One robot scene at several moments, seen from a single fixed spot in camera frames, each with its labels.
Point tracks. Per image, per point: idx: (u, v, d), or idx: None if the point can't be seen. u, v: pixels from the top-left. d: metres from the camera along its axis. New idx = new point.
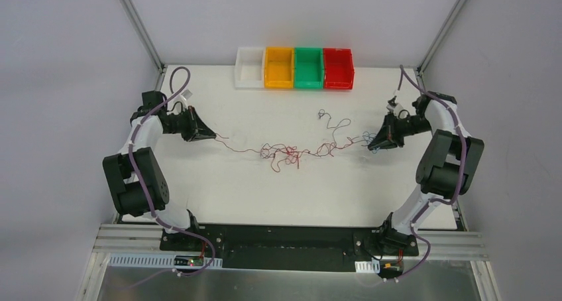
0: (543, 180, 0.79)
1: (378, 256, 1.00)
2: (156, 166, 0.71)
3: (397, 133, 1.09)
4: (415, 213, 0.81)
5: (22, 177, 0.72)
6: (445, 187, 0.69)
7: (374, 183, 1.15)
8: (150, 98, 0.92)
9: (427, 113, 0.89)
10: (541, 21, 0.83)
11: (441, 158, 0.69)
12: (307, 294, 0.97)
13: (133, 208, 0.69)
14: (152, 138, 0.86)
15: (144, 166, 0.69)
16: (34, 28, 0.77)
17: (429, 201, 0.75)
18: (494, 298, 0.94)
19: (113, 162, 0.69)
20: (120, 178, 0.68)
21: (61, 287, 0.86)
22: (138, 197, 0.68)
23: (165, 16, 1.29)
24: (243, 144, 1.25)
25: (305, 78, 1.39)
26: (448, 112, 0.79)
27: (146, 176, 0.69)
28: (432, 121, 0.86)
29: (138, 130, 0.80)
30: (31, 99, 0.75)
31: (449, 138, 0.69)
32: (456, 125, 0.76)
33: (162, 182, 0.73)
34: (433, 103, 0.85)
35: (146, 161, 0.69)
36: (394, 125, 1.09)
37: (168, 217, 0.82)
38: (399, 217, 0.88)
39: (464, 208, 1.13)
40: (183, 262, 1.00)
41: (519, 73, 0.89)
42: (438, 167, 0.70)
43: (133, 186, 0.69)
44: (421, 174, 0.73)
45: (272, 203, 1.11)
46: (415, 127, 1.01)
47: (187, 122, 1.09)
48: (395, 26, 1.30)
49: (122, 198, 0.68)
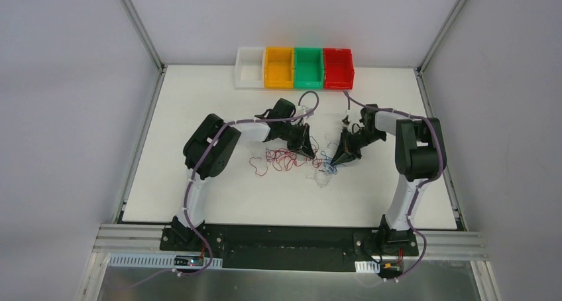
0: (543, 181, 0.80)
1: (378, 256, 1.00)
2: (230, 147, 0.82)
3: (352, 144, 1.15)
4: (408, 205, 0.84)
5: (20, 176, 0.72)
6: (427, 169, 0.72)
7: (375, 186, 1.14)
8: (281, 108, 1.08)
9: (378, 124, 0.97)
10: (541, 22, 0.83)
11: (413, 144, 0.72)
12: (307, 294, 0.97)
13: (191, 158, 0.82)
14: (250, 136, 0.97)
15: (224, 138, 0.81)
16: (34, 26, 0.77)
17: (418, 186, 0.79)
18: (494, 297, 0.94)
19: (213, 120, 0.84)
20: (205, 132, 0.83)
21: (61, 286, 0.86)
22: (199, 154, 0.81)
23: (166, 16, 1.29)
24: (246, 146, 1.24)
25: (305, 78, 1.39)
26: (396, 113, 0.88)
27: (218, 145, 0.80)
28: (385, 128, 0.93)
29: (250, 120, 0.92)
30: (30, 97, 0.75)
31: (410, 124, 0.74)
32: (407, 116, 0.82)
33: (222, 160, 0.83)
34: (380, 113, 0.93)
35: (228, 138, 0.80)
36: (350, 138, 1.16)
37: (193, 195, 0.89)
38: (394, 214, 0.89)
39: (464, 208, 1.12)
40: (183, 262, 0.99)
41: (519, 74, 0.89)
42: (414, 152, 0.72)
43: (206, 145, 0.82)
44: (401, 164, 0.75)
45: (272, 202, 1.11)
46: (368, 138, 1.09)
47: (296, 136, 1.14)
48: (395, 27, 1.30)
49: (191, 146, 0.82)
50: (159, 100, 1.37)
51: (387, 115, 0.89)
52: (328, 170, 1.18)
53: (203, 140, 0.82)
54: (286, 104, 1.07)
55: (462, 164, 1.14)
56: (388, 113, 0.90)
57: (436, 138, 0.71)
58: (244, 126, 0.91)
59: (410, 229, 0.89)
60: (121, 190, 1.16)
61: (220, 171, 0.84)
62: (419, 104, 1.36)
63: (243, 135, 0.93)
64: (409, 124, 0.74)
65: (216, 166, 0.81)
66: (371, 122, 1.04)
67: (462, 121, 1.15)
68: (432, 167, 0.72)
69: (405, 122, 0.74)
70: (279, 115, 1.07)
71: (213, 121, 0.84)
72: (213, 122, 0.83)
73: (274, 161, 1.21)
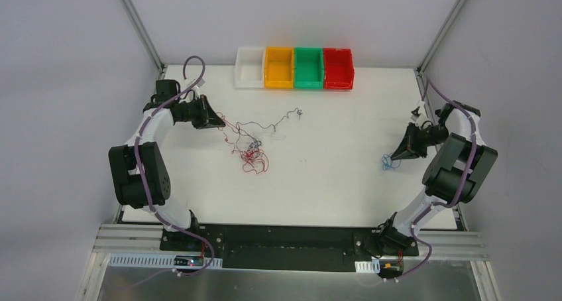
0: (543, 181, 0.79)
1: (378, 256, 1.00)
2: (159, 162, 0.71)
3: (419, 143, 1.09)
4: (417, 214, 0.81)
5: (22, 176, 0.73)
6: (448, 193, 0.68)
7: (372, 185, 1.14)
8: (163, 88, 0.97)
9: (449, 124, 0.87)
10: (541, 22, 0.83)
11: (450, 161, 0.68)
12: (307, 294, 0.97)
13: (134, 201, 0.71)
14: (160, 132, 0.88)
15: (148, 160, 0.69)
16: (34, 27, 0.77)
17: (432, 204, 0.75)
18: (493, 297, 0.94)
19: (118, 154, 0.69)
20: (123, 170, 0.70)
21: (61, 286, 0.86)
22: (138, 191, 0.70)
23: (166, 16, 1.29)
24: (213, 143, 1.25)
25: (305, 78, 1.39)
26: (469, 122, 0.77)
27: (148, 170, 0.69)
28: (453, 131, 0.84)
29: (149, 121, 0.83)
30: (30, 98, 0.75)
31: (461, 143, 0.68)
32: (472, 132, 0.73)
33: (164, 177, 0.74)
34: (456, 112, 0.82)
35: (150, 156, 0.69)
36: (415, 136, 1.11)
37: (168, 214, 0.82)
38: (401, 217, 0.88)
39: (464, 208, 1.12)
40: (183, 262, 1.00)
41: (519, 74, 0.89)
42: (445, 170, 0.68)
43: (136, 179, 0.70)
44: (427, 174, 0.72)
45: (270, 201, 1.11)
46: (434, 137, 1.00)
47: (199, 111, 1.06)
48: (395, 28, 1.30)
49: (123, 193, 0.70)
50: None
51: (461, 120, 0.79)
52: (385, 164, 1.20)
53: (127, 178, 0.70)
54: (166, 81, 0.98)
55: None
56: (462, 120, 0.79)
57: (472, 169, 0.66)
58: (150, 129, 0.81)
59: (412, 234, 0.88)
60: None
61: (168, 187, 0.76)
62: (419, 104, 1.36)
63: (156, 138, 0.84)
64: (459, 142, 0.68)
65: (163, 187, 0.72)
66: (446, 116, 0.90)
67: None
68: (452, 193, 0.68)
69: (458, 140, 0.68)
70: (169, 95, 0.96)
71: (119, 155, 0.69)
72: (120, 156, 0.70)
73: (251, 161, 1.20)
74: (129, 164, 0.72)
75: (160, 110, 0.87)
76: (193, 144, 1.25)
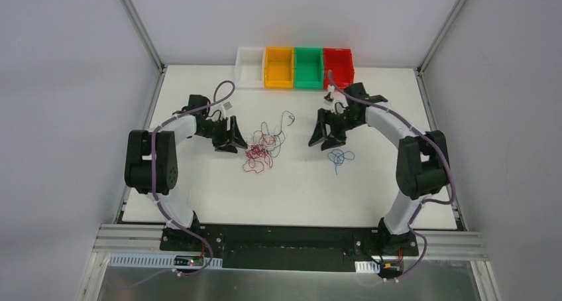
0: (543, 181, 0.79)
1: (378, 256, 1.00)
2: (171, 151, 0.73)
3: (338, 129, 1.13)
4: (410, 215, 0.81)
5: (22, 176, 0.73)
6: (433, 186, 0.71)
7: (370, 185, 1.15)
8: (196, 102, 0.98)
9: (369, 119, 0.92)
10: (541, 22, 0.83)
11: (417, 164, 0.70)
12: (307, 294, 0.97)
13: (139, 185, 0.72)
14: (182, 134, 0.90)
15: (162, 146, 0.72)
16: (34, 27, 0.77)
17: (421, 203, 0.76)
18: (494, 297, 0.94)
19: (137, 134, 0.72)
20: (136, 151, 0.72)
21: (61, 287, 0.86)
22: (146, 175, 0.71)
23: (166, 16, 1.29)
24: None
25: (305, 78, 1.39)
26: (392, 115, 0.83)
27: (159, 156, 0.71)
28: (376, 125, 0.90)
29: (173, 119, 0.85)
30: (30, 98, 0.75)
31: (415, 143, 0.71)
32: (409, 126, 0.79)
33: (172, 168, 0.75)
34: (372, 110, 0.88)
35: (163, 144, 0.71)
36: (335, 122, 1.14)
37: (169, 207, 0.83)
38: (395, 221, 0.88)
39: (464, 208, 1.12)
40: (183, 262, 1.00)
41: (519, 74, 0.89)
42: (419, 174, 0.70)
43: (146, 164, 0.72)
44: (405, 184, 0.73)
45: (270, 202, 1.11)
46: (351, 122, 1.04)
47: (221, 130, 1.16)
48: (395, 27, 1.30)
49: (130, 175, 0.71)
50: (159, 100, 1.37)
51: (383, 116, 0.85)
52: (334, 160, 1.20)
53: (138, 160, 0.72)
54: (200, 97, 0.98)
55: (462, 165, 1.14)
56: (383, 115, 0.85)
57: (441, 156, 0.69)
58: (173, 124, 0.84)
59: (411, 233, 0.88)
60: (122, 191, 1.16)
61: (174, 180, 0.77)
62: (419, 104, 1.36)
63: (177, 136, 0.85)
64: (413, 144, 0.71)
65: (169, 177, 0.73)
66: (360, 112, 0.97)
67: (463, 121, 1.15)
68: (436, 184, 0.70)
69: (410, 142, 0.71)
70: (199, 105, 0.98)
71: (138, 136, 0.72)
72: (139, 138, 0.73)
73: (252, 160, 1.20)
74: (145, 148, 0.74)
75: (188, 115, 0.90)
76: (198, 146, 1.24)
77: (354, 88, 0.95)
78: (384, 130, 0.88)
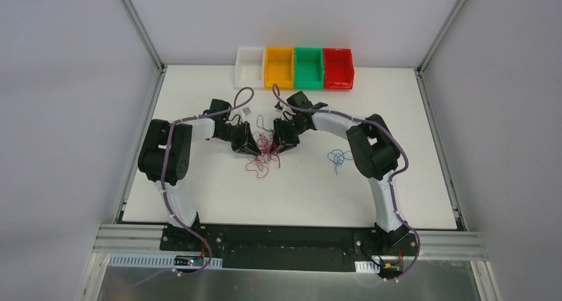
0: (543, 181, 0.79)
1: (378, 256, 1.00)
2: (185, 143, 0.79)
3: (287, 134, 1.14)
4: (391, 201, 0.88)
5: (21, 176, 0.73)
6: (389, 162, 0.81)
7: None
8: (217, 107, 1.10)
9: (319, 125, 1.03)
10: (541, 22, 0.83)
11: (368, 147, 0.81)
12: (307, 294, 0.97)
13: (150, 170, 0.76)
14: (199, 134, 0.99)
15: (177, 137, 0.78)
16: (33, 26, 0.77)
17: (390, 180, 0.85)
18: (494, 297, 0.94)
19: (156, 124, 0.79)
20: (153, 139, 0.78)
21: (62, 286, 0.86)
22: (158, 162, 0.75)
23: (166, 16, 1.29)
24: (225, 146, 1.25)
25: (305, 79, 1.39)
26: (333, 115, 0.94)
27: (173, 146, 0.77)
28: (328, 128, 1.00)
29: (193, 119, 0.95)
30: (30, 98, 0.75)
31: (360, 130, 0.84)
32: (350, 117, 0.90)
33: (183, 159, 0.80)
34: (317, 116, 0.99)
35: (179, 136, 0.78)
36: (284, 128, 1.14)
37: (175, 201, 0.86)
38: (384, 215, 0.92)
39: (464, 208, 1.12)
40: (183, 262, 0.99)
41: (519, 74, 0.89)
42: (373, 154, 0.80)
43: (160, 152, 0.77)
44: (368, 168, 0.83)
45: (271, 202, 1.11)
46: (300, 126, 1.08)
47: (240, 135, 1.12)
48: (395, 27, 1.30)
49: (144, 160, 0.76)
50: (159, 100, 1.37)
51: (328, 118, 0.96)
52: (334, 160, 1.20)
53: (154, 146, 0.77)
54: (221, 103, 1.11)
55: (462, 164, 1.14)
56: (329, 117, 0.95)
57: (387, 134, 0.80)
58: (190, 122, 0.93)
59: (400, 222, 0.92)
60: (122, 191, 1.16)
61: (184, 171, 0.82)
62: (419, 104, 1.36)
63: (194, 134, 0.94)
64: (358, 132, 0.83)
65: (179, 168, 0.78)
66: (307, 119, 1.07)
67: (463, 121, 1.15)
68: (391, 160, 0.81)
69: (355, 131, 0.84)
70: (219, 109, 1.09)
71: (158, 126, 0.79)
72: (159, 127, 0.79)
73: (259, 164, 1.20)
74: (162, 139, 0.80)
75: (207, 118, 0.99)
76: (207, 146, 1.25)
77: (297, 98, 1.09)
78: (334, 130, 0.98)
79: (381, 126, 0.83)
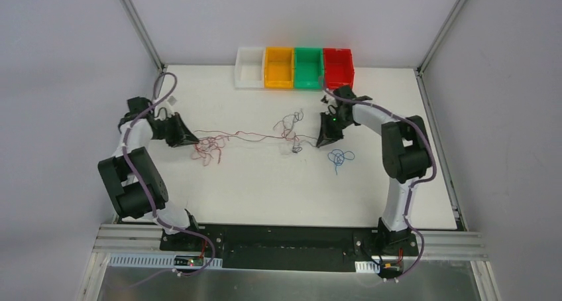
0: (543, 181, 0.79)
1: (378, 256, 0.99)
2: (152, 165, 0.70)
3: (330, 129, 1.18)
4: (403, 205, 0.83)
5: (22, 176, 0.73)
6: (417, 168, 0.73)
7: (372, 185, 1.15)
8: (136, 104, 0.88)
9: (356, 117, 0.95)
10: (541, 21, 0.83)
11: (400, 147, 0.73)
12: (307, 294, 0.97)
13: (135, 211, 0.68)
14: (144, 138, 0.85)
15: (141, 166, 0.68)
16: (33, 26, 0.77)
17: (411, 187, 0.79)
18: (494, 298, 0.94)
19: (108, 166, 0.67)
20: (115, 181, 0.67)
21: (61, 286, 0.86)
22: (139, 199, 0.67)
23: (165, 16, 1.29)
24: (213, 145, 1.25)
25: (305, 79, 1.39)
26: (375, 108, 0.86)
27: (143, 175, 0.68)
28: (365, 122, 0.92)
29: (128, 131, 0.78)
30: (30, 98, 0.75)
31: (395, 128, 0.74)
32: (390, 113, 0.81)
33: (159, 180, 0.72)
34: (358, 107, 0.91)
35: (142, 160, 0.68)
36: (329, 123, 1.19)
37: (168, 217, 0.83)
38: (392, 216, 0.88)
39: (464, 208, 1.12)
40: (182, 262, 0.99)
41: (519, 74, 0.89)
42: (403, 155, 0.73)
43: (130, 189, 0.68)
44: (392, 168, 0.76)
45: (270, 202, 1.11)
46: (342, 122, 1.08)
47: (175, 128, 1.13)
48: (395, 27, 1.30)
49: (122, 205, 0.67)
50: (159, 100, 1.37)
51: (367, 111, 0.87)
52: (334, 160, 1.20)
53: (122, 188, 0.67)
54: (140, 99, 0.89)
55: (462, 164, 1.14)
56: (368, 109, 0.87)
57: (423, 138, 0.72)
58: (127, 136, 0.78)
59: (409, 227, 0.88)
60: None
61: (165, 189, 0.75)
62: (419, 104, 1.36)
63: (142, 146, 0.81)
64: (394, 128, 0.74)
65: (162, 189, 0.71)
66: (347, 113, 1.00)
67: (463, 121, 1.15)
68: (421, 166, 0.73)
69: (392, 126, 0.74)
70: (141, 104, 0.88)
71: (109, 166, 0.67)
72: (112, 166, 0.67)
73: (201, 152, 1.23)
74: (121, 174, 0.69)
75: (140, 120, 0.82)
76: (171, 150, 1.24)
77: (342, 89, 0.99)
78: (370, 124, 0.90)
79: (421, 130, 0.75)
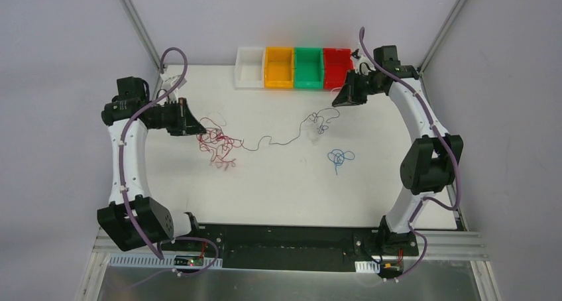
0: (543, 181, 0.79)
1: (378, 256, 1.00)
2: (158, 212, 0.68)
3: (356, 93, 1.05)
4: (411, 213, 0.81)
5: (21, 176, 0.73)
6: (433, 184, 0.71)
7: (372, 186, 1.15)
8: (128, 85, 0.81)
9: (393, 97, 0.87)
10: (541, 22, 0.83)
11: (425, 164, 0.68)
12: (307, 294, 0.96)
13: (138, 244, 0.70)
14: (144, 138, 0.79)
15: (148, 217, 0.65)
16: (33, 26, 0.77)
17: (423, 199, 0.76)
18: (494, 297, 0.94)
19: (110, 217, 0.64)
20: (119, 229, 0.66)
21: (61, 286, 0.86)
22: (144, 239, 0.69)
23: (165, 16, 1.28)
24: (213, 144, 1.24)
25: (305, 79, 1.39)
26: (417, 99, 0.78)
27: (150, 225, 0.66)
28: (398, 105, 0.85)
29: (122, 149, 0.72)
30: (30, 98, 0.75)
31: (429, 146, 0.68)
32: (431, 122, 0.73)
33: (165, 220, 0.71)
34: (397, 86, 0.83)
35: (148, 216, 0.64)
36: (356, 85, 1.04)
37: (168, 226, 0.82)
38: (395, 218, 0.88)
39: (464, 208, 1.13)
40: (183, 262, 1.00)
41: (518, 74, 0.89)
42: (425, 172, 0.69)
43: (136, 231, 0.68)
44: (409, 178, 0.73)
45: (270, 201, 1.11)
46: (373, 87, 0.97)
47: (174, 117, 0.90)
48: (395, 27, 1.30)
49: (126, 242, 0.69)
50: None
51: (407, 97, 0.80)
52: (334, 160, 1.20)
53: (125, 231, 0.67)
54: (127, 81, 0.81)
55: (462, 164, 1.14)
56: (409, 98, 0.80)
57: (452, 163, 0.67)
58: (116, 131, 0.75)
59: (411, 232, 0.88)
60: None
61: (171, 223, 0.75)
62: None
63: (142, 157, 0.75)
64: (427, 145, 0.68)
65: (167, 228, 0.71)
66: (384, 82, 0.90)
67: (463, 121, 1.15)
68: (439, 183, 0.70)
69: (425, 144, 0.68)
70: (133, 84, 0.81)
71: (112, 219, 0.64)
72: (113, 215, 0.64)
73: (206, 144, 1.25)
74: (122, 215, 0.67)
75: (134, 122, 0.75)
76: (172, 151, 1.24)
77: (387, 51, 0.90)
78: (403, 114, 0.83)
79: (453, 154, 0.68)
